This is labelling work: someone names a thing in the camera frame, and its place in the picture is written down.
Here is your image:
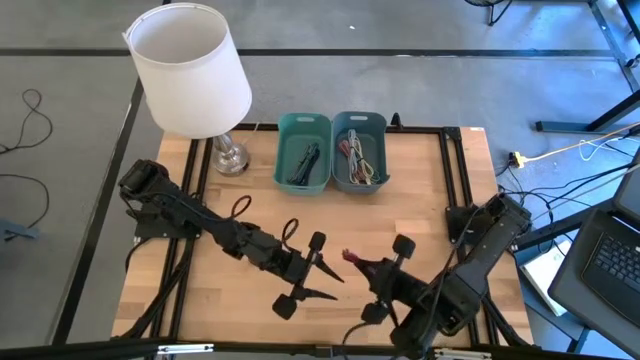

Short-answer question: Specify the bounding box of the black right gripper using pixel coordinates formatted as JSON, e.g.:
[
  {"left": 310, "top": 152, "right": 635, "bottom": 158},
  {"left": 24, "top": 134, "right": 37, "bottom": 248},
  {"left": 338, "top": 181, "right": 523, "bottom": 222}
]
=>
[{"left": 353, "top": 233, "right": 419, "bottom": 326}]

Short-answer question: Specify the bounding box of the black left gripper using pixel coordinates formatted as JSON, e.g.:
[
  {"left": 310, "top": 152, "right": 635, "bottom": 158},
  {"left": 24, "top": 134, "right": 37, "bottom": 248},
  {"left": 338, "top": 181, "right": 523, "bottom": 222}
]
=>
[{"left": 247, "top": 230, "right": 346, "bottom": 322}]

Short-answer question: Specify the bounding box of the magenta braided cable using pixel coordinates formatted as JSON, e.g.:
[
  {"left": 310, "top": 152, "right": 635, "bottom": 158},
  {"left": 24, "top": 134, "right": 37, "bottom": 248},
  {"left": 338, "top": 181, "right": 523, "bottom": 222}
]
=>
[{"left": 341, "top": 248, "right": 375, "bottom": 275}]

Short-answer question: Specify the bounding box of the blue-grey plastic bin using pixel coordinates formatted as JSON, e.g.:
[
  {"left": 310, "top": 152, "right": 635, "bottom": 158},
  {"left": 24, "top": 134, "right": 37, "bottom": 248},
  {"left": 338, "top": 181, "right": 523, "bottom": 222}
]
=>
[{"left": 330, "top": 110, "right": 392, "bottom": 195}]

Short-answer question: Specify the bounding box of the teal plastic bin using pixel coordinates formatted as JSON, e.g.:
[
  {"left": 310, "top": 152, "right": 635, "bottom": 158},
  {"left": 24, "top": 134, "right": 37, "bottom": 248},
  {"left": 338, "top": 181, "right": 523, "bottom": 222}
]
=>
[{"left": 272, "top": 111, "right": 334, "bottom": 196}]

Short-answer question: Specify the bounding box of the silver lamp base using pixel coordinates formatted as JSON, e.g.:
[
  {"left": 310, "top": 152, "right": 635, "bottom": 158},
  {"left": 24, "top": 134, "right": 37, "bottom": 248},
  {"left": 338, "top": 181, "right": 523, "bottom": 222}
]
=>
[{"left": 212, "top": 132, "right": 251, "bottom": 176}]

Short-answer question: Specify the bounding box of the white book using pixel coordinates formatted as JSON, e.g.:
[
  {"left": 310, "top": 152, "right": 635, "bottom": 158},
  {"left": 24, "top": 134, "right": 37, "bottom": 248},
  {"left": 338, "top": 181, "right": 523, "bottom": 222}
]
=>
[{"left": 518, "top": 238, "right": 574, "bottom": 317}]

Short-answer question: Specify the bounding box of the black open laptop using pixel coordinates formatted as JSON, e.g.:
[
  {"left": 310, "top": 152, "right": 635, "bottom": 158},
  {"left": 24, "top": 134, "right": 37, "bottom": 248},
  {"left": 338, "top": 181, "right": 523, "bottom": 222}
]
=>
[{"left": 547, "top": 208, "right": 640, "bottom": 357}]

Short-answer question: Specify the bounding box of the white lamp shade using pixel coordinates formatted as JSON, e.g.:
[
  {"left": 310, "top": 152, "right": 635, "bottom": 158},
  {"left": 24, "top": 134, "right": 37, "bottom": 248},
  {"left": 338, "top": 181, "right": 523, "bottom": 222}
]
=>
[{"left": 121, "top": 2, "right": 254, "bottom": 140}]

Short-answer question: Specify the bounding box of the black crossbar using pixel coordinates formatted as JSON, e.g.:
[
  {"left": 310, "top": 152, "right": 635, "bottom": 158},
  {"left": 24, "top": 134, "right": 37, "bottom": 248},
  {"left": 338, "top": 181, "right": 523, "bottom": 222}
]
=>
[{"left": 0, "top": 337, "right": 640, "bottom": 360}]

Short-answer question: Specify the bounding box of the dark laptop screen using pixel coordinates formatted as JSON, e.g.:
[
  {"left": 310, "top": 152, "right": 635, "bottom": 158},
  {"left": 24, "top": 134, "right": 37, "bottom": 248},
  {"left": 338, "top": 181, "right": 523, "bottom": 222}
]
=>
[{"left": 612, "top": 149, "right": 640, "bottom": 226}]

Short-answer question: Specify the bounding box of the blue floor object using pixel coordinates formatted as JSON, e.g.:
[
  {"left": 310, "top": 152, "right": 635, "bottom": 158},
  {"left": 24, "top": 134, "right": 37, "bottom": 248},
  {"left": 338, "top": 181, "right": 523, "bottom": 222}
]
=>
[{"left": 0, "top": 218, "right": 40, "bottom": 242}]

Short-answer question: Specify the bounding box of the silver bracket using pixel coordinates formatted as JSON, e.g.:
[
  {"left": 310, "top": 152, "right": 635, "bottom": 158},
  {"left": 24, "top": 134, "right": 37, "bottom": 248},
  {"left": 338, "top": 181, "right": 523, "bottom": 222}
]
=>
[
  {"left": 433, "top": 347, "right": 492, "bottom": 360},
  {"left": 156, "top": 342, "right": 215, "bottom": 357}
]

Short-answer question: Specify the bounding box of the black cable conduit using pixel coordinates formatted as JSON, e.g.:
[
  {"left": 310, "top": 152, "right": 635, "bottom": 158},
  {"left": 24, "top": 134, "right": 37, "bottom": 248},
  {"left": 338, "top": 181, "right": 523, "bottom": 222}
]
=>
[
  {"left": 479, "top": 294, "right": 531, "bottom": 349},
  {"left": 119, "top": 238, "right": 194, "bottom": 341}
]

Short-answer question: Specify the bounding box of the black aluminium table frame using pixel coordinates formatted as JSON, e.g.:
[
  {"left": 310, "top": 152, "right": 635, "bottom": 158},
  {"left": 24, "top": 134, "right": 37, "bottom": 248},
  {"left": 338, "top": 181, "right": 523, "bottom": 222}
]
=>
[{"left": 167, "top": 122, "right": 501, "bottom": 346}]

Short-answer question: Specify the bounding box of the white lamp cord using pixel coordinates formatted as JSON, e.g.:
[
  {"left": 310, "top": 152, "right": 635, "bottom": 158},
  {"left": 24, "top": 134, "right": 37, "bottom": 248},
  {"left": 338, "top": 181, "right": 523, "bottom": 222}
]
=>
[{"left": 242, "top": 121, "right": 261, "bottom": 147}]

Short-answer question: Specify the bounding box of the yellow extension cord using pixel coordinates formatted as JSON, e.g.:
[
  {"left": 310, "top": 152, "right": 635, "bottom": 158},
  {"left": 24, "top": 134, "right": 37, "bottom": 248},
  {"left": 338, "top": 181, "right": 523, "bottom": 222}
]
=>
[{"left": 508, "top": 122, "right": 640, "bottom": 169}]

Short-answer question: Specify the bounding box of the black desk frame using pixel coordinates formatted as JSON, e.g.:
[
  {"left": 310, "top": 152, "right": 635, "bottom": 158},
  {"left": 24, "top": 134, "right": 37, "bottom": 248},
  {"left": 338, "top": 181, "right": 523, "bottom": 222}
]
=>
[{"left": 534, "top": 0, "right": 640, "bottom": 135}]

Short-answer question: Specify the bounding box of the black floor cable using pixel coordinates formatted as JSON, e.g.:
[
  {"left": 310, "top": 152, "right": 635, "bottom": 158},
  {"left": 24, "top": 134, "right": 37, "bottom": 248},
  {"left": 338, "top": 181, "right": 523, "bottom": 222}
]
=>
[
  {"left": 0, "top": 173, "right": 51, "bottom": 230},
  {"left": 0, "top": 88, "right": 54, "bottom": 155}
]

